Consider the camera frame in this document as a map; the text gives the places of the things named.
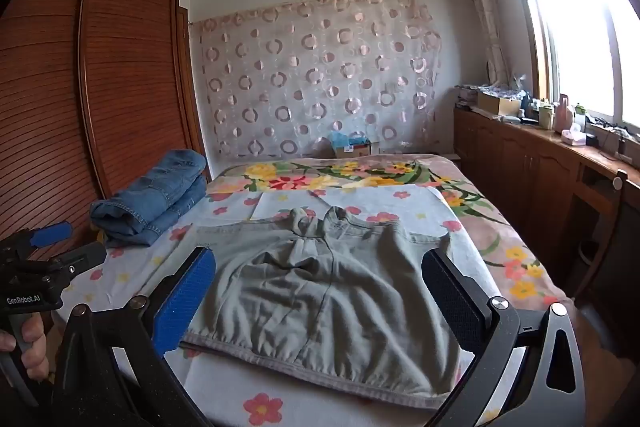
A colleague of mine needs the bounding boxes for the person's left hand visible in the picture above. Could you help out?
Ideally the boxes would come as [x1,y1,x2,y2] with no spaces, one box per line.
[0,313,49,382]

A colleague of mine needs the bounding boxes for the small cardboard box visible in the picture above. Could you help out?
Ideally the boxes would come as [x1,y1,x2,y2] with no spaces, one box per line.
[334,140,373,159]

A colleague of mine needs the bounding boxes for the wooden framed window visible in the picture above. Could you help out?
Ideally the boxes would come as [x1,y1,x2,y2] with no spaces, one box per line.
[500,0,640,135]

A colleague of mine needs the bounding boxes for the open cardboard box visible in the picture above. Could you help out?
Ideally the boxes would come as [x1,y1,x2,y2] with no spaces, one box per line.
[476,90,523,117]

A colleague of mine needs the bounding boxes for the pink floral blanket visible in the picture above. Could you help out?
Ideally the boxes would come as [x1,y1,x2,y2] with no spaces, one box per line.
[206,152,576,310]

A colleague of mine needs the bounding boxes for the patterned window curtain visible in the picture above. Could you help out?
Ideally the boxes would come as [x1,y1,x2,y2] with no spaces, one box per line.
[456,0,510,84]

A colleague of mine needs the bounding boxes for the dark wooden chair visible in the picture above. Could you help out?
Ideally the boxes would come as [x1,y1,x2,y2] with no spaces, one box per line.
[570,170,640,308]

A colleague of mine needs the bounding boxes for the patterned fabric pile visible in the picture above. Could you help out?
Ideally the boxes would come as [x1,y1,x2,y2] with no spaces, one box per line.
[455,80,528,108]

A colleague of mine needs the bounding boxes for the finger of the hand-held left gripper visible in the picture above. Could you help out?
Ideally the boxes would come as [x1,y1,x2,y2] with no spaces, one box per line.
[14,221,75,254]
[50,243,108,282]

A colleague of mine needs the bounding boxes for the circle-patterned sheer curtain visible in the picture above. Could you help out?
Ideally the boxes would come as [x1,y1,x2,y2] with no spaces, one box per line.
[189,0,446,159]

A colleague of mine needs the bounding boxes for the grey pants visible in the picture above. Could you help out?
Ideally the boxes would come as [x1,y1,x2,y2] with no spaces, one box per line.
[180,206,463,410]

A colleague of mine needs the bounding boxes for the pink bottle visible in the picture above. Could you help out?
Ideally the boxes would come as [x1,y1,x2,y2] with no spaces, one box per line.
[556,94,575,133]

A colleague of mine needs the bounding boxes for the white floral bed sheet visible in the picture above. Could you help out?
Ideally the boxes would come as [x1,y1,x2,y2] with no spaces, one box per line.
[50,184,501,427]

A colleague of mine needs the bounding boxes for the folded blue jeans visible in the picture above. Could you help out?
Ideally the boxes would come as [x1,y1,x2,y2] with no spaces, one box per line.
[90,150,210,248]

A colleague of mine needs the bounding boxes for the blue plastic bag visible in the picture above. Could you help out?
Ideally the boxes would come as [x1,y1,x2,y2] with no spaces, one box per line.
[327,130,371,150]

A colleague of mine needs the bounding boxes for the wooden slatted wardrobe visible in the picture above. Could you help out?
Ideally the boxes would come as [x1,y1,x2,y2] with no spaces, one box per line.
[0,0,207,258]

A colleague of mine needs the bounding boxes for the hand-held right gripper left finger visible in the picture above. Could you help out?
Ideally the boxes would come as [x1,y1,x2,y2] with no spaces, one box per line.
[52,246,217,427]

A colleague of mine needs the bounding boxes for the wooden cabinet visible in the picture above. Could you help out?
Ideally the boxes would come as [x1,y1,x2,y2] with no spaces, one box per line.
[452,104,640,290]

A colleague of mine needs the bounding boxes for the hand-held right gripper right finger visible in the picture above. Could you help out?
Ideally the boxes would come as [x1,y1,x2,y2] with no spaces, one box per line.
[421,247,587,427]

